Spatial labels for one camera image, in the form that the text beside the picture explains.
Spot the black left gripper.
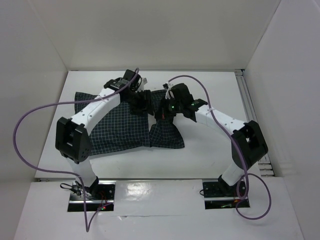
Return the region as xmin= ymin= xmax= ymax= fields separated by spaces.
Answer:
xmin=124 ymin=89 xmax=154 ymax=118

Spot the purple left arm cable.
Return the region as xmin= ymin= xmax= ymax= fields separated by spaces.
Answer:
xmin=12 ymin=67 xmax=141 ymax=233

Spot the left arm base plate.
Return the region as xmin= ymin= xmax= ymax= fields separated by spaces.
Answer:
xmin=67 ymin=182 xmax=116 ymax=213

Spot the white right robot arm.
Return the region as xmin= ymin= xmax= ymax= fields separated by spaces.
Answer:
xmin=157 ymin=82 xmax=269 ymax=198

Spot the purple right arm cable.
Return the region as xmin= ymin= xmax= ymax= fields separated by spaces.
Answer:
xmin=163 ymin=74 xmax=273 ymax=221

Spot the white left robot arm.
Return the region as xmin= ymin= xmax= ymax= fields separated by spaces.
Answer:
xmin=55 ymin=68 xmax=153 ymax=200

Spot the aluminium frame rail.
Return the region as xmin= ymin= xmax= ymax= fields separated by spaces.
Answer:
xmin=234 ymin=69 xmax=275 ymax=178

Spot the dark checked pillowcase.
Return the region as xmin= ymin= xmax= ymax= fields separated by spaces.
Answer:
xmin=89 ymin=102 xmax=185 ymax=156

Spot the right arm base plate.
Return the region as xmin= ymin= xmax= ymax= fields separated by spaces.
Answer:
xmin=199 ymin=180 xmax=250 ymax=210

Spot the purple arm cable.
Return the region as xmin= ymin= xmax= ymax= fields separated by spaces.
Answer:
xmin=163 ymin=74 xmax=273 ymax=221
xmin=12 ymin=67 xmax=141 ymax=233

